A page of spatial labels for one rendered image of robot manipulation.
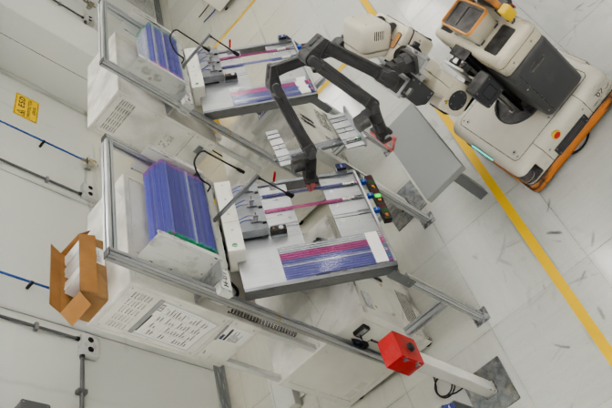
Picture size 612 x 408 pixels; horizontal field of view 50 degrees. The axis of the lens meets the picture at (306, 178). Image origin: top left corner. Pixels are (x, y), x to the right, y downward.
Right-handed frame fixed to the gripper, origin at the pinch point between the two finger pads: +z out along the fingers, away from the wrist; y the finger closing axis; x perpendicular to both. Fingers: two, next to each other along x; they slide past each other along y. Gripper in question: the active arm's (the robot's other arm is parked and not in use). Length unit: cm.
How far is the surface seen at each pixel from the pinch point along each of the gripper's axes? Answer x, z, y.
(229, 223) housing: -45, -7, 23
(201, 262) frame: -61, -12, 50
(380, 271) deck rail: 18, 3, 60
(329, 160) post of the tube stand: 18.7, 8.5, -31.0
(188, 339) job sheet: -71, 25, 60
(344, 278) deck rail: 1, 3, 60
